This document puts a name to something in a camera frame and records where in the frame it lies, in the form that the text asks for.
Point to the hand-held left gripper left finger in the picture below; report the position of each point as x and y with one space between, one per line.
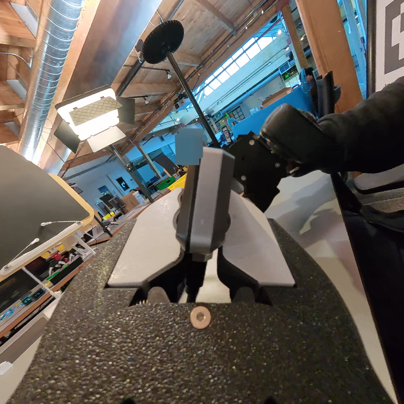
148 249

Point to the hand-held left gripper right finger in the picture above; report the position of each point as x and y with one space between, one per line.
258 252

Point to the black hdmi switch box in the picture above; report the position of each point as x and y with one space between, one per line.
208 195

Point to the yellow plastic bin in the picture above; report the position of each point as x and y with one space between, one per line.
178 183

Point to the person's right forearm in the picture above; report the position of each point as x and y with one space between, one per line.
363 135

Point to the green plastic bin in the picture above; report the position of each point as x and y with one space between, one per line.
165 183

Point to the black light stand pole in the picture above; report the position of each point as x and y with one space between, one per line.
132 173

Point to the white stand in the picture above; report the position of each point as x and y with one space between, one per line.
41 240

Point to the wood rimmed black board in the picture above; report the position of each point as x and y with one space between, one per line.
34 202

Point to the wooden pillar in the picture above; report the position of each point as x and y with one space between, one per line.
328 47

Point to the studio light panel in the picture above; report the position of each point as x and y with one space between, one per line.
91 116

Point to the black pole lamp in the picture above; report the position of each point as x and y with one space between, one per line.
162 41

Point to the framed black white tag poster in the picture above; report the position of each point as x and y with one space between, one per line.
388 41

